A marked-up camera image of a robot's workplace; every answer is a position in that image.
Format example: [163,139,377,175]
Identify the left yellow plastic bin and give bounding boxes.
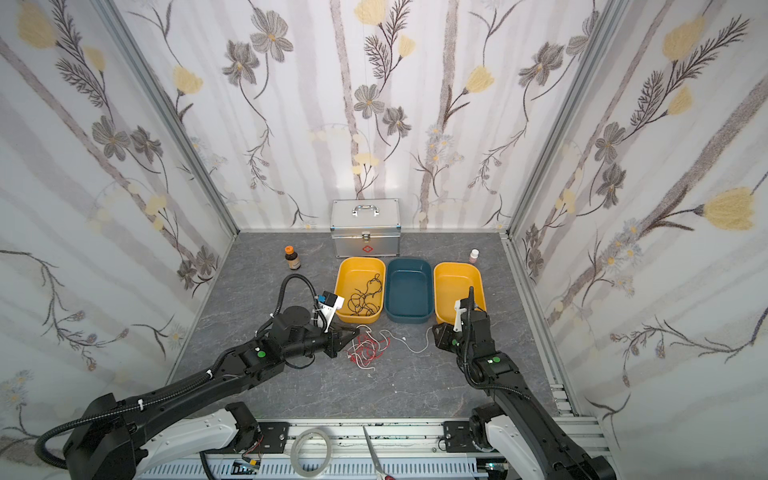
[334,257,386,325]

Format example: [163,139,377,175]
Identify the teal plastic bin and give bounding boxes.
[384,258,434,324]

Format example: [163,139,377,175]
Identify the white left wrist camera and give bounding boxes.
[316,291,345,332]

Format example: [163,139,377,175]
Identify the yellow plastic bin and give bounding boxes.
[433,262,487,325]
[334,257,386,325]

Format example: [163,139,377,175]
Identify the brown bottle orange cap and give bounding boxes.
[284,246,301,270]

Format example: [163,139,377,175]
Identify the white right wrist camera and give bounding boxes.
[453,298,471,333]

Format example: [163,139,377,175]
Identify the red cable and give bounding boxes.
[344,332,391,370]

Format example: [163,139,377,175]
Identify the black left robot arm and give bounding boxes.
[34,291,360,479]

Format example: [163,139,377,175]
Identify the aluminium front rail frame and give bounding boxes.
[136,418,541,479]

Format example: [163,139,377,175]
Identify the scissors with red handle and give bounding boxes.
[363,426,395,480]

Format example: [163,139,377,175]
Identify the right yellow plastic bin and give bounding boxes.
[433,262,487,325]

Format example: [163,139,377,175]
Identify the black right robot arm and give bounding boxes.
[432,287,617,479]

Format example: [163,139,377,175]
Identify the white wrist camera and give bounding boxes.
[453,298,471,333]
[316,291,345,332]

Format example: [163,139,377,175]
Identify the black cable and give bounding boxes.
[343,272,385,318]

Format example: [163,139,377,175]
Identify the roll of clear tape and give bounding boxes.
[289,428,333,479]

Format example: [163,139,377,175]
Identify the silver first aid case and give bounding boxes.
[330,198,402,258]

